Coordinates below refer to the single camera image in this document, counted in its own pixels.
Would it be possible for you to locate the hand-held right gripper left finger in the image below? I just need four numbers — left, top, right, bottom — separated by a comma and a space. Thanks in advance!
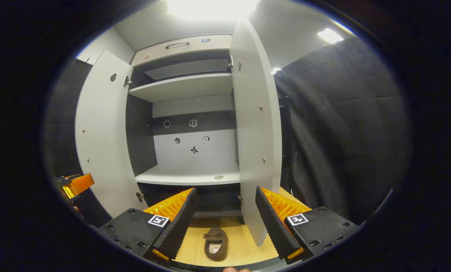
97, 187, 198, 262

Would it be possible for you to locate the rectangular ceiling light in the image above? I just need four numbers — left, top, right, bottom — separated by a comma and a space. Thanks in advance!
317, 28, 344, 44

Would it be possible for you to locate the large ceiling light panel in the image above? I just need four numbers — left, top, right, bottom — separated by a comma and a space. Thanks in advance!
167, 0, 260, 20

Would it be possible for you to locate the brown fuzzy shoe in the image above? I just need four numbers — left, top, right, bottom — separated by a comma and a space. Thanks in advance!
204, 227, 228, 261

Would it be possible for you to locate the white shoe cabinet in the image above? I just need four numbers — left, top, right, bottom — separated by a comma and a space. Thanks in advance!
125, 34, 245, 225

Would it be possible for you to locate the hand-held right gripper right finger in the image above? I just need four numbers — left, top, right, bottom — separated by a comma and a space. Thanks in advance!
255, 186, 362, 265

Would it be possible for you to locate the white cabinet shelf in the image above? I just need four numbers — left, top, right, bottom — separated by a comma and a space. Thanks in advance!
135, 163, 241, 185
129, 73, 233, 103

